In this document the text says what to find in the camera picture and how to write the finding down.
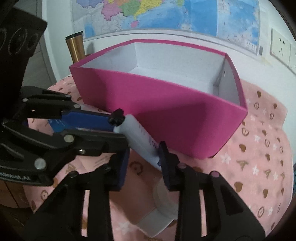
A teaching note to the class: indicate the grey door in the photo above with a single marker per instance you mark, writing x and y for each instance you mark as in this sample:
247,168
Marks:
39,72

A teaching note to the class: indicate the colourful wall map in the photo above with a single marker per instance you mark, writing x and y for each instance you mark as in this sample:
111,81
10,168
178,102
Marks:
236,22

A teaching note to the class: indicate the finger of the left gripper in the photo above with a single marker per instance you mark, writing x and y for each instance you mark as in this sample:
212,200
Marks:
93,143
77,119

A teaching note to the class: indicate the large pink cream tube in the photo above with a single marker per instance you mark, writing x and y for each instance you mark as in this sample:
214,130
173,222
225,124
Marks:
143,208

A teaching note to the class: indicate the white wall socket middle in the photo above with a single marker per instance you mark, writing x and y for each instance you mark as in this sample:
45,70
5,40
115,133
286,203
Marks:
292,60

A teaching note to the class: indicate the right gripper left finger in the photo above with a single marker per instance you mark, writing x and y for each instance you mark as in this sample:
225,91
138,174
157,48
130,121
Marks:
121,166

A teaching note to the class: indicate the white bottle black cap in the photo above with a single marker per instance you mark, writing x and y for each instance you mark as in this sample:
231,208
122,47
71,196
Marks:
138,138

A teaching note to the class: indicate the white wall socket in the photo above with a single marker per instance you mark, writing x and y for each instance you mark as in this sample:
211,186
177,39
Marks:
292,60
280,47

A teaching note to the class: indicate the pink cardboard box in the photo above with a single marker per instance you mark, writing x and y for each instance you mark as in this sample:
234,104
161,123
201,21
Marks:
189,96

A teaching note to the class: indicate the pink patterned tablecloth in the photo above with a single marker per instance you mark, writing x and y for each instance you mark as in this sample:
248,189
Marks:
256,161

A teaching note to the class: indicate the gold travel mug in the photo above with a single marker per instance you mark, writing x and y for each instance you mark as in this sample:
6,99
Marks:
75,46

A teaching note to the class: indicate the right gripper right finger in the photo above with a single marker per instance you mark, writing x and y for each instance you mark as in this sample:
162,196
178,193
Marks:
169,165

